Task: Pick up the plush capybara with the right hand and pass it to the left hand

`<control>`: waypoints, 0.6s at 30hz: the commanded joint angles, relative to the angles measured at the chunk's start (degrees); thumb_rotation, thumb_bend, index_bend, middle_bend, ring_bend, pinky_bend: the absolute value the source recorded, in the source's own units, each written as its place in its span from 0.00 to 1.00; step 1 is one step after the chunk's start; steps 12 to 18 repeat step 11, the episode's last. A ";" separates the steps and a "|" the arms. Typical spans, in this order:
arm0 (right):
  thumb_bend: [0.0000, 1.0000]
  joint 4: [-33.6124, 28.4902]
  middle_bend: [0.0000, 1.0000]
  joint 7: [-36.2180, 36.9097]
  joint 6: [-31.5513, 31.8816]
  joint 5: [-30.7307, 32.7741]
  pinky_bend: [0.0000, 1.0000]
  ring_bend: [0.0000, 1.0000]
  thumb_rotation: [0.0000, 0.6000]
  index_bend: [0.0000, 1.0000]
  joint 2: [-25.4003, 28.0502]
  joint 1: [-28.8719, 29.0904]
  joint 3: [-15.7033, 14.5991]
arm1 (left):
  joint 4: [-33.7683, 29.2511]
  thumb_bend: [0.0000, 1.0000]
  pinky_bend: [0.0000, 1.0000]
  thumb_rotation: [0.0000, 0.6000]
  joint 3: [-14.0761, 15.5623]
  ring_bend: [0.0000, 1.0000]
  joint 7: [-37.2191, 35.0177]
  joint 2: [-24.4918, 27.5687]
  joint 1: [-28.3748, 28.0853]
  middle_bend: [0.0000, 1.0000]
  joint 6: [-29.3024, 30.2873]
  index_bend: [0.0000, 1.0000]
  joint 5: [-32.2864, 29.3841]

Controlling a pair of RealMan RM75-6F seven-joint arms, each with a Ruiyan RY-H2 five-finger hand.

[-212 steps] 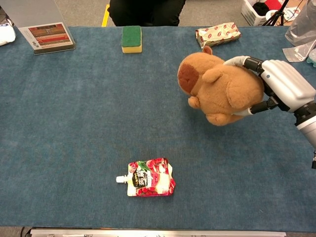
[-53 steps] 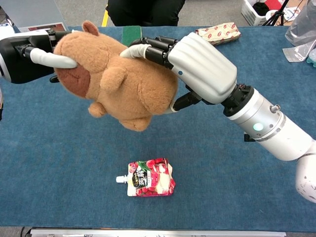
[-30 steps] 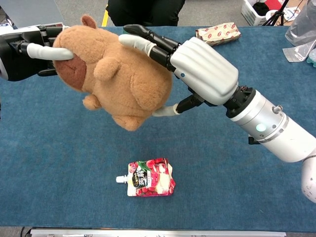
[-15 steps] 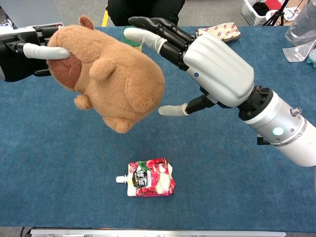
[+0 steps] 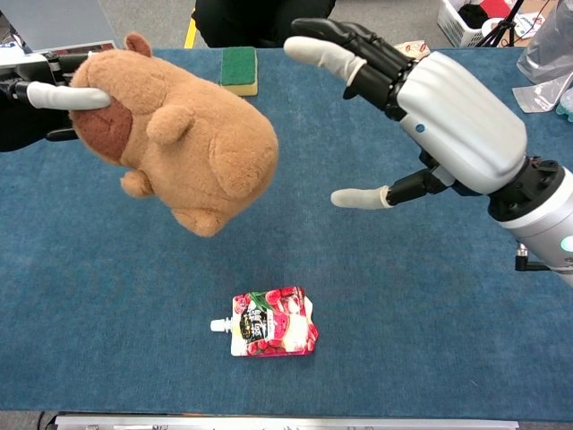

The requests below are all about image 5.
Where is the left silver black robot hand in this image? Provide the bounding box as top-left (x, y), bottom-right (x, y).
top-left (0, 50), bottom-right (112, 153)

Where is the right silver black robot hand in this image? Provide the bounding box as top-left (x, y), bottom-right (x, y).
top-left (283, 17), bottom-right (529, 211)

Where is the brown capybara plush toy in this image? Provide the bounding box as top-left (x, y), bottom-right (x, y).
top-left (69, 30), bottom-right (280, 238)

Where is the gold foil wrapped package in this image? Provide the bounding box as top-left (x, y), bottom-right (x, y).
top-left (393, 39), bottom-right (431, 60)

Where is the white plastic laundry basket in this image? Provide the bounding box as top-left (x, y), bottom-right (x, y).
top-left (436, 0), bottom-right (516, 49)

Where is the black tripod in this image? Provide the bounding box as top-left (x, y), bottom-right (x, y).
top-left (475, 0), bottom-right (526, 48)

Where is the green bottle pack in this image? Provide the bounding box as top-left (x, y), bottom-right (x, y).
top-left (554, 87), bottom-right (573, 125)

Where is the clear plastic bag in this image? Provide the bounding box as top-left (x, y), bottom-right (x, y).
top-left (511, 0), bottom-right (573, 114)

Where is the white blue printed paper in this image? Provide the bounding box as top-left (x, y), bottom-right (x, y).
top-left (514, 12), bottom-right (547, 39)

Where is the blue felt table mat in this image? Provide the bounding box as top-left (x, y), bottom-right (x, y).
top-left (0, 47), bottom-right (573, 422)

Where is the green yellow sponge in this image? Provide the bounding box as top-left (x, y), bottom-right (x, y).
top-left (220, 47), bottom-right (260, 98)

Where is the person in black clothes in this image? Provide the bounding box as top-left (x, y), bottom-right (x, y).
top-left (192, 0), bottom-right (337, 49)

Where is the red jelly drink pouch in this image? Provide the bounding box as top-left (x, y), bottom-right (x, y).
top-left (210, 286), bottom-right (320, 358)

